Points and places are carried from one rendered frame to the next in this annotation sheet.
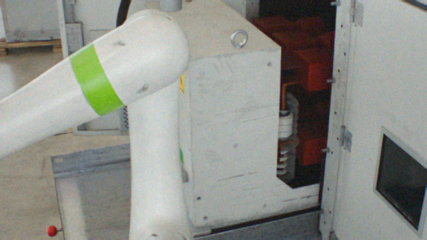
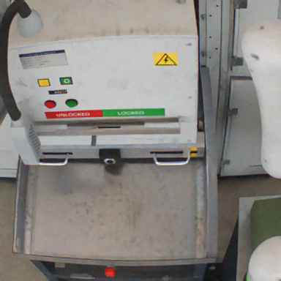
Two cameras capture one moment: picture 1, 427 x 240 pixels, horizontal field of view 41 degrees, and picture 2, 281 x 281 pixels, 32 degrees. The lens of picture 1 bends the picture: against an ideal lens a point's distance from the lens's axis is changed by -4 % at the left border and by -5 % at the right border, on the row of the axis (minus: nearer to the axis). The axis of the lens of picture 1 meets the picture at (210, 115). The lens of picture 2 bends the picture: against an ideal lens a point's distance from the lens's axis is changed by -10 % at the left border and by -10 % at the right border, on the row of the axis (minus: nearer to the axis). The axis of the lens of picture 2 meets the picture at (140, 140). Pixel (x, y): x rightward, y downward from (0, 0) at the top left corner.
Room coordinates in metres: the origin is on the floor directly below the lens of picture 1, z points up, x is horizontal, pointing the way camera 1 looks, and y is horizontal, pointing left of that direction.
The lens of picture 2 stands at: (1.05, 0.80, 2.25)
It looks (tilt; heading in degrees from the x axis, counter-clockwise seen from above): 59 degrees down; 294
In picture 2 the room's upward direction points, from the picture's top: 7 degrees counter-clockwise
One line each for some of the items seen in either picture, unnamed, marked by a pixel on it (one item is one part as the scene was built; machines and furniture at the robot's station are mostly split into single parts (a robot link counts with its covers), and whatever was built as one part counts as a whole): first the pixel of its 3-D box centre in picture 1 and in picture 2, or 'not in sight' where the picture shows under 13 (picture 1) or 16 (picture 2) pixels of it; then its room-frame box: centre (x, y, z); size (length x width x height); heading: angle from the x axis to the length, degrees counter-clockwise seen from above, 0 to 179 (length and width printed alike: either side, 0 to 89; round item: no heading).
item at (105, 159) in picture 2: not in sight; (110, 157); (1.45, 0.14, 0.90); 0.06 x 0.03 x 0.05; 17
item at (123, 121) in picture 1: (129, 103); (25, 137); (1.64, 0.25, 1.09); 0.08 x 0.05 x 0.17; 107
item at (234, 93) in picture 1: (253, 96); (107, 28); (1.54, -0.13, 1.15); 0.51 x 0.50 x 0.48; 107
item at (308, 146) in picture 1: (330, 139); not in sight; (1.44, -0.34, 1.06); 0.22 x 0.10 x 0.08; 107
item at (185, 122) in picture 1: (165, 111); (99, 100); (1.46, 0.12, 1.15); 0.48 x 0.01 x 0.48; 17
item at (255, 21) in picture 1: (289, 31); not in sight; (1.73, -0.25, 1.28); 0.22 x 0.10 x 0.08; 107
